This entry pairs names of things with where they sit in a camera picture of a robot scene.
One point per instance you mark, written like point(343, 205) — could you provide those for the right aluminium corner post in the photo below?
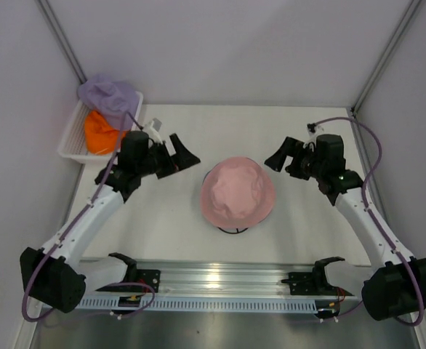
point(400, 31)

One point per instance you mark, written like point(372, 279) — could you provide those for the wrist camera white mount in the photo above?
point(152, 129)
point(314, 130)

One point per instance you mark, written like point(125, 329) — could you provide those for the white slotted cable duct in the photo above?
point(197, 304)

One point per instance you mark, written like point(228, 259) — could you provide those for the aluminium corner post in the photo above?
point(400, 31)
point(56, 28)

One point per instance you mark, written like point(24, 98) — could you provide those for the aluminium rail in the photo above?
point(221, 279)

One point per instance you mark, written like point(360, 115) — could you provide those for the black wire hat stand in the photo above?
point(233, 231)

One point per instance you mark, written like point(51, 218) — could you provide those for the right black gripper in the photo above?
point(293, 147)

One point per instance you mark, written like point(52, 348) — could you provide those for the pink bucket hat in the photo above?
point(238, 193)

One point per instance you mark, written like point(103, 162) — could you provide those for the left aluminium corner post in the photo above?
point(56, 28)

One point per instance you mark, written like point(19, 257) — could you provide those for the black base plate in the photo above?
point(309, 284)
point(150, 277)

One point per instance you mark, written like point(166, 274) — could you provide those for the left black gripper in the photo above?
point(182, 158)

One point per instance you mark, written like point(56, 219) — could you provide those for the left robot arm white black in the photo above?
point(52, 274)

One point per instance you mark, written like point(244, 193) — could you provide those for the red hat in basket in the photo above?
point(101, 138)

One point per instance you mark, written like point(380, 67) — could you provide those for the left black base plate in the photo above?
point(150, 277)

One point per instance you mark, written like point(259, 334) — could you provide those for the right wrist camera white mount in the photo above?
point(314, 130)

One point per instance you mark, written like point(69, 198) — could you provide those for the purple bucket hat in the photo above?
point(109, 96)

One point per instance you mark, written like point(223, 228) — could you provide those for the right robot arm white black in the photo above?
point(396, 287)

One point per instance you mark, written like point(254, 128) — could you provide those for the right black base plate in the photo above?
point(309, 284)

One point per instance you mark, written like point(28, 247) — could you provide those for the blue bucket hat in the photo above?
point(205, 177)

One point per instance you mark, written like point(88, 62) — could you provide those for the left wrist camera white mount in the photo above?
point(152, 129)

